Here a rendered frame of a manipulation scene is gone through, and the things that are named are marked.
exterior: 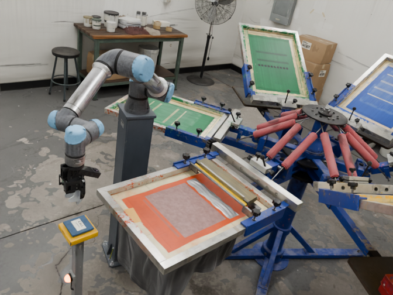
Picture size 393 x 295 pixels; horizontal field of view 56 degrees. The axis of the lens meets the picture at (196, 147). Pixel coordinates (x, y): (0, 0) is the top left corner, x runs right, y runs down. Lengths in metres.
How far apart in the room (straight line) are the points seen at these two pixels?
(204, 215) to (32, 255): 1.50
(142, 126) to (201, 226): 0.74
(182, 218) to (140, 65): 0.75
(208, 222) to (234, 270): 1.20
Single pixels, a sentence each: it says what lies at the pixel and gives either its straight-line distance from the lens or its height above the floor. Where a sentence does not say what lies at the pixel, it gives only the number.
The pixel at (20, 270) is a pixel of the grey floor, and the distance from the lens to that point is 2.89.
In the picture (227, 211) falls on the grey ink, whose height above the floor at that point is 0.96.
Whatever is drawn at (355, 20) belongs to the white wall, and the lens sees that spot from 6.10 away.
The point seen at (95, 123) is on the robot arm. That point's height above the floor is 1.44.
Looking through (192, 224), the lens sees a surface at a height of 0.96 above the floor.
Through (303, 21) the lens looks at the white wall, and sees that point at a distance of 6.54.
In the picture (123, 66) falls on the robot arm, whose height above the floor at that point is 1.60.
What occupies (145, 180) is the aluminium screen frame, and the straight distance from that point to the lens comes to 1.99.
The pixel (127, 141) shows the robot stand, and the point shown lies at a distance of 2.23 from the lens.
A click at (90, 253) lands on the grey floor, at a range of 2.94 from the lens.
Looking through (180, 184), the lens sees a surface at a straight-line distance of 2.06.
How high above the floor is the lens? 2.15
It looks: 29 degrees down
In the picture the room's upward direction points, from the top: 12 degrees clockwise
